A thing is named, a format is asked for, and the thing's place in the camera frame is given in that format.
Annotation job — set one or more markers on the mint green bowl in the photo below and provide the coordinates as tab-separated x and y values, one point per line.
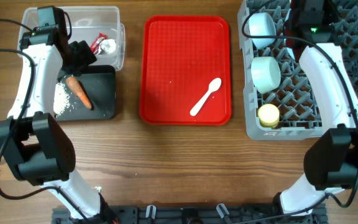
265	73

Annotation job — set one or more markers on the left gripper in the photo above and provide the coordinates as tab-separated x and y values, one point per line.
84	55

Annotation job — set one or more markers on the light blue rice bowl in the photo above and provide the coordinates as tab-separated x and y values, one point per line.
261	24

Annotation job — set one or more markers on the red snack wrapper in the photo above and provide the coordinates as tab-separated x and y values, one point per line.
95	46

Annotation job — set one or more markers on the yellow plastic cup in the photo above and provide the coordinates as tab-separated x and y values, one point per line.
268	115

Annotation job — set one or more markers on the black rectangular tray bin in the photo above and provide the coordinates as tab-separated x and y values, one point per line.
99	84

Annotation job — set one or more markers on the white plastic spoon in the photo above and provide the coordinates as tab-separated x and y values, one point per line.
213	86

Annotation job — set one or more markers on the grey dishwasher rack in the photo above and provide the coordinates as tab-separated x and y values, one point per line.
299	114

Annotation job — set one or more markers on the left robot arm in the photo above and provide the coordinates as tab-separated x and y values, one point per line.
32	143

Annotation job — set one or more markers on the orange carrot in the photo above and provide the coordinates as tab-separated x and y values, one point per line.
76	88

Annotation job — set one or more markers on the white tissue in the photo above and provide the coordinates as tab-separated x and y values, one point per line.
108	46

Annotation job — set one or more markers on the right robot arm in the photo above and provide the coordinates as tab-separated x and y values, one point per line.
331	164

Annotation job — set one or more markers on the cooked rice leftovers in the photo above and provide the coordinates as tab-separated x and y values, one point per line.
61	99

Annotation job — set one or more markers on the red serving tray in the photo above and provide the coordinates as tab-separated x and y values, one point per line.
181	56

